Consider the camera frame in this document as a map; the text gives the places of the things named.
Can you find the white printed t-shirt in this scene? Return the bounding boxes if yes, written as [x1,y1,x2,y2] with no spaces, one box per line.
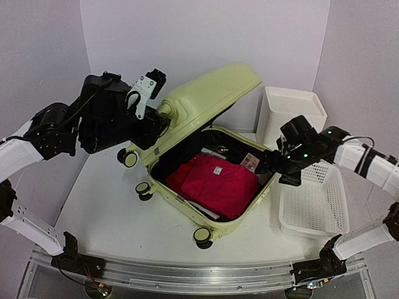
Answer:
[187,201,221,221]

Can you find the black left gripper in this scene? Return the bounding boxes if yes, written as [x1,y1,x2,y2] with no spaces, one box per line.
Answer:
[83,106,169,154]

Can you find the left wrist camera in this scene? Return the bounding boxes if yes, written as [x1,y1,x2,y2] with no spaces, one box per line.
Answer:
[126,69,166,120]

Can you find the magenta t-shirt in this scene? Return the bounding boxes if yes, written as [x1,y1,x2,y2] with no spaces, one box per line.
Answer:
[166,153,261,220]

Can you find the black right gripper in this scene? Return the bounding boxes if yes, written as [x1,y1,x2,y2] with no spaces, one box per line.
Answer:
[255,145,320,187]

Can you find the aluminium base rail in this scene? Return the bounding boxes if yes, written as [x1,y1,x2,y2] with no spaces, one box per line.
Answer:
[17,245,376,298]

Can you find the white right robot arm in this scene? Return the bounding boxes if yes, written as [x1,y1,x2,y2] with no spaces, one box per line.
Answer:
[256,115,398,288]

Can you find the white three-drawer storage cabinet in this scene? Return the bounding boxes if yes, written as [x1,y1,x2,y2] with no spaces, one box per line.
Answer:
[256,87,327,150]

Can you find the white plastic mesh basket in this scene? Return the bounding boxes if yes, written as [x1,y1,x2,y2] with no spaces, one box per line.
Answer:
[279,161,350,239]

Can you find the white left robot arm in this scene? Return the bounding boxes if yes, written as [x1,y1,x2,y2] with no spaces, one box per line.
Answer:
[1,69,169,278]

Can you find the pale green hard-shell suitcase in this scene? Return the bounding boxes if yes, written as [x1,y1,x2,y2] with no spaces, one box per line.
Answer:
[117,62,274,249]

